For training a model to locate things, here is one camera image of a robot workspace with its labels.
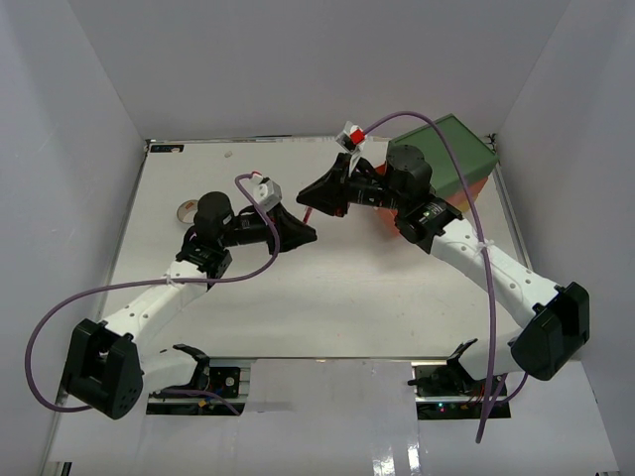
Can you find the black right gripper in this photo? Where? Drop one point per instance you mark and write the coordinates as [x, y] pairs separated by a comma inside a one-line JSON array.
[[330, 193]]

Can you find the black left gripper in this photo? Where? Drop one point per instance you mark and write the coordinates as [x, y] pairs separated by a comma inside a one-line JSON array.
[[292, 232]]

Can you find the red pen refill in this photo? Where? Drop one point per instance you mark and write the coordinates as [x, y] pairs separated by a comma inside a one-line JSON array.
[[307, 215]]

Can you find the large clear tape roll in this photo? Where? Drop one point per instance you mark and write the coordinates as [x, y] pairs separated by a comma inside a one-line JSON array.
[[186, 211]]

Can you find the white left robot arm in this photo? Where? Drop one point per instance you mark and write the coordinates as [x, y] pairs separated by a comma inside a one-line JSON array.
[[106, 367]]

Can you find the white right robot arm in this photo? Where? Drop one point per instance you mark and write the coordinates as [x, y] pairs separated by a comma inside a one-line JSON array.
[[553, 320]]

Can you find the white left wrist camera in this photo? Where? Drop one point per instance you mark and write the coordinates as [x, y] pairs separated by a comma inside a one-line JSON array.
[[265, 191]]

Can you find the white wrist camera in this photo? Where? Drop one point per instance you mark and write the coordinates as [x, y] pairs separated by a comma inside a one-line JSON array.
[[352, 140], [265, 191]]

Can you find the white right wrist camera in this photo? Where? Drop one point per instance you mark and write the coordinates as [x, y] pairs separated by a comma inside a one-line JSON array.
[[352, 140]]

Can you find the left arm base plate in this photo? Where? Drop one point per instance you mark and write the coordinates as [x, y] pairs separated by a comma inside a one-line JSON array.
[[219, 392]]

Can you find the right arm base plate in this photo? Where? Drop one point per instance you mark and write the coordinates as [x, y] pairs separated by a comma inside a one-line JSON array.
[[442, 395]]

